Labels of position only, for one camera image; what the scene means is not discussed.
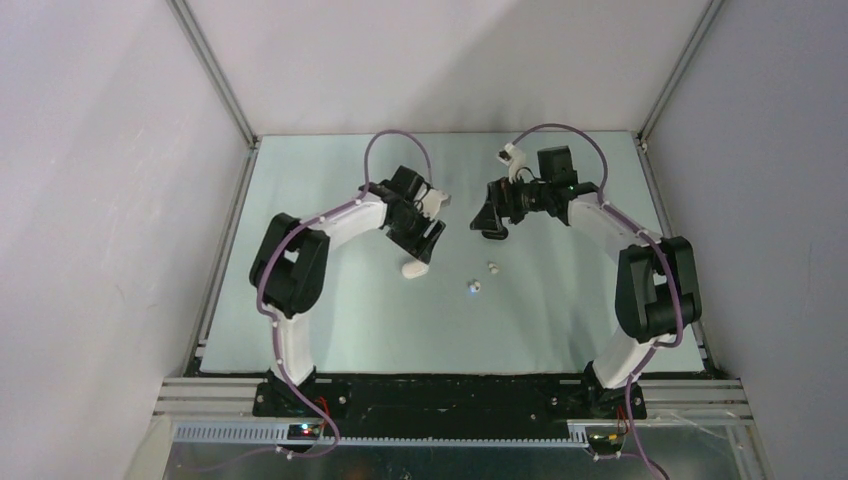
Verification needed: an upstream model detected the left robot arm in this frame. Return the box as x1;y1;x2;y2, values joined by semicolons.
249;167;450;417

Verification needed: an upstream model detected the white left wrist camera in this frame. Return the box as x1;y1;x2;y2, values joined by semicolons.
420;189;451;219

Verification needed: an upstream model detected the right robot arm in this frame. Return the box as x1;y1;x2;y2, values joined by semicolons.
470;143;702;418

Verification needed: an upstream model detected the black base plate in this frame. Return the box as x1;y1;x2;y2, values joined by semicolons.
252;374;647;437

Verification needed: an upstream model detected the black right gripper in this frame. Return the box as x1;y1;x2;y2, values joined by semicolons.
470;171;551;233

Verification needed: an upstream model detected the grey slotted cable duct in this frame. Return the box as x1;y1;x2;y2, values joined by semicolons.
173;421;589;448

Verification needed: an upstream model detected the white earbud charging case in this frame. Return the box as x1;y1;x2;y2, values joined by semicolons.
401;260;429;279

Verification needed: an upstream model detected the aluminium front frame rail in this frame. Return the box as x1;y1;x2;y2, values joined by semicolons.
154;377;754;426

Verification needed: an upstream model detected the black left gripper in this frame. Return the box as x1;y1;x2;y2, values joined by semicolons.
386;201;444;263

